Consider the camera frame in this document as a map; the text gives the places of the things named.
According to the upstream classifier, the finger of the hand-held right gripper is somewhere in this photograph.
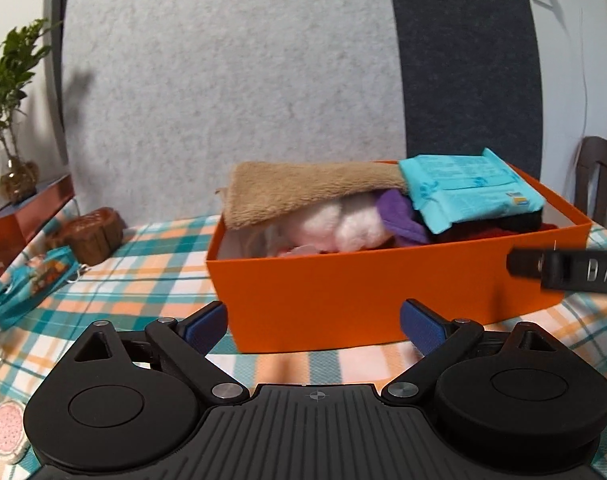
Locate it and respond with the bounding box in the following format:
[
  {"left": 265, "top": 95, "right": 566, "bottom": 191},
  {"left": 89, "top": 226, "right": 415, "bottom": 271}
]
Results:
[{"left": 507, "top": 247, "right": 607, "bottom": 295}]

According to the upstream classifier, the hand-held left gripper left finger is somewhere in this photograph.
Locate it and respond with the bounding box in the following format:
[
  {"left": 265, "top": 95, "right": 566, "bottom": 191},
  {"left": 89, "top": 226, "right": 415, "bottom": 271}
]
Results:
[{"left": 74, "top": 302, "right": 248, "bottom": 403}]

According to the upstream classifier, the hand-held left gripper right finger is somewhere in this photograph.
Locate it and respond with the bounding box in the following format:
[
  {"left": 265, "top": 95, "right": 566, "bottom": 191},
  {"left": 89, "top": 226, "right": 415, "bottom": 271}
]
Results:
[{"left": 382, "top": 299, "right": 558, "bottom": 403}]

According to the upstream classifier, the orange cardboard box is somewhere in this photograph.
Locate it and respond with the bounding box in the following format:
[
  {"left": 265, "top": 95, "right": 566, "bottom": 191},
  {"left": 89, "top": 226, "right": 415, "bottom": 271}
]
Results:
[{"left": 205, "top": 160, "right": 593, "bottom": 353}]

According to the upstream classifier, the black cloth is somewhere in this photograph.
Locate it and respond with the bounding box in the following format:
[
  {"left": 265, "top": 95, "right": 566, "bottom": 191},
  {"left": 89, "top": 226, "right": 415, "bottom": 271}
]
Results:
[{"left": 423, "top": 210, "right": 544, "bottom": 243}]

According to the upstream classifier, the dark red cloth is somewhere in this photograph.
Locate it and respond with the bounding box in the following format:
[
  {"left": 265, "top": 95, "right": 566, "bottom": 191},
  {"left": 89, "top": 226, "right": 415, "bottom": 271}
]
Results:
[{"left": 448, "top": 222, "right": 559, "bottom": 245}]

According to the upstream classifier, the purple fluffy cloth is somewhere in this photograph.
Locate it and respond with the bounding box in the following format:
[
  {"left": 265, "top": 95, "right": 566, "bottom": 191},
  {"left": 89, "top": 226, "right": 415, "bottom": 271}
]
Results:
[{"left": 375, "top": 187, "right": 429, "bottom": 247}]

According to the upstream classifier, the pink cloth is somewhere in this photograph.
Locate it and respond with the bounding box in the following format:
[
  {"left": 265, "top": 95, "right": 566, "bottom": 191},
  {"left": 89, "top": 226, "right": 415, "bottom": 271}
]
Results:
[{"left": 276, "top": 242, "right": 319, "bottom": 258}]

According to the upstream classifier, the white fluffy towel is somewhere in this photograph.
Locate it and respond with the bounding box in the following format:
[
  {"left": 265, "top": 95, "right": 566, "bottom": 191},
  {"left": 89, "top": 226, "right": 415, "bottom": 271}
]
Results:
[{"left": 278, "top": 195, "right": 389, "bottom": 253}]

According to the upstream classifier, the teal wet wipes pack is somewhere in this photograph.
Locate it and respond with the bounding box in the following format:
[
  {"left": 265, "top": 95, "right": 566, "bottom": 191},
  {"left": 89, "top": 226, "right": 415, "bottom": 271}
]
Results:
[{"left": 398, "top": 147, "right": 547, "bottom": 235}]

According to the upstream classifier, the tan fluffy towel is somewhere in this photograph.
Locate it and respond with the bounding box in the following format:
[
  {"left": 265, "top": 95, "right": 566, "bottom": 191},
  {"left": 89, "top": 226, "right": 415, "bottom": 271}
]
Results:
[{"left": 216, "top": 160, "right": 409, "bottom": 231}]

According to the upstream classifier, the plaid tablecloth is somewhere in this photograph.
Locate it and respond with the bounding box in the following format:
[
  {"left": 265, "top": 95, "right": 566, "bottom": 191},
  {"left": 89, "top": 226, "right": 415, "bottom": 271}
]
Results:
[{"left": 0, "top": 195, "right": 607, "bottom": 480}]

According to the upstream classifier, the dark wooden chair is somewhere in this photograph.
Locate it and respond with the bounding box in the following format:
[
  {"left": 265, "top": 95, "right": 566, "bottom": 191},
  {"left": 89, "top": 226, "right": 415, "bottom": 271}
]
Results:
[{"left": 576, "top": 136, "right": 607, "bottom": 238}]

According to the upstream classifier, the brown wooden basket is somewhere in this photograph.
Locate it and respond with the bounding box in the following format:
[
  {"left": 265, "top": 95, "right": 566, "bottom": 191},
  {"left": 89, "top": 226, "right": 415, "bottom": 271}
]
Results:
[{"left": 46, "top": 208, "right": 125, "bottom": 266}]

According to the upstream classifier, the teal snack bag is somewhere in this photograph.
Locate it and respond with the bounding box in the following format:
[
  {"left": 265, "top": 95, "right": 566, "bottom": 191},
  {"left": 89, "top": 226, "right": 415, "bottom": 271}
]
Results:
[{"left": 0, "top": 245, "right": 84, "bottom": 333}]

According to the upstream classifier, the copper coloured box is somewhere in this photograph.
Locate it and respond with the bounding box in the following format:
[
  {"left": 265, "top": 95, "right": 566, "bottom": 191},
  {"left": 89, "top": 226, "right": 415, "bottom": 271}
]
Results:
[{"left": 0, "top": 174, "right": 77, "bottom": 263}]

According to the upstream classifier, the pink round coaster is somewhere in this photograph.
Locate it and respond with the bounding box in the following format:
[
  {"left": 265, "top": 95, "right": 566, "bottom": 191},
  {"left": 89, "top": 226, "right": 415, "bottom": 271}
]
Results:
[{"left": 0, "top": 401, "right": 29, "bottom": 466}]

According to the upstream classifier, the plant in glass vase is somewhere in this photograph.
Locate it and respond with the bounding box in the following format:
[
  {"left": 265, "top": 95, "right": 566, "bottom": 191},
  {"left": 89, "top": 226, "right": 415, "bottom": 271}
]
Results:
[{"left": 0, "top": 17, "right": 64, "bottom": 206}]

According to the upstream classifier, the dark grey felt panel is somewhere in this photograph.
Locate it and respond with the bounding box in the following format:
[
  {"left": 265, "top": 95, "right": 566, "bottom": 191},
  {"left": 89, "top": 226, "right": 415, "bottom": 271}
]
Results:
[{"left": 386, "top": 0, "right": 544, "bottom": 181}]

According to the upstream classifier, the light grey felt panel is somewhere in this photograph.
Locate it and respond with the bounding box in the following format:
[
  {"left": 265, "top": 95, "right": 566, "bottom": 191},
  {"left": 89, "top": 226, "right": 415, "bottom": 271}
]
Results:
[{"left": 58, "top": 0, "right": 409, "bottom": 221}]

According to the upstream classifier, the white wall cable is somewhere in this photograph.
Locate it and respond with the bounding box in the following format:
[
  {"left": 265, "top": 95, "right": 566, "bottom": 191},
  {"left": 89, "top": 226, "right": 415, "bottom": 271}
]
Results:
[{"left": 553, "top": 0, "right": 591, "bottom": 166}]

